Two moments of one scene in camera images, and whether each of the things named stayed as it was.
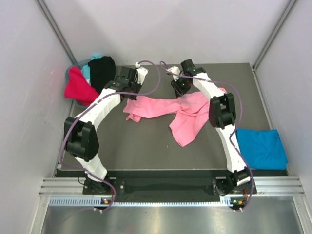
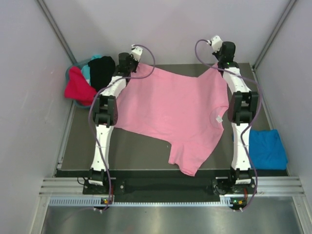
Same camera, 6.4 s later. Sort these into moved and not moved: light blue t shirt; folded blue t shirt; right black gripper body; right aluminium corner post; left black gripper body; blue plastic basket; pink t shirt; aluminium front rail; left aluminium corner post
Moved: right black gripper body; left black gripper body; pink t shirt
Not moved: blue plastic basket; right aluminium corner post; light blue t shirt; left aluminium corner post; aluminium front rail; folded blue t shirt
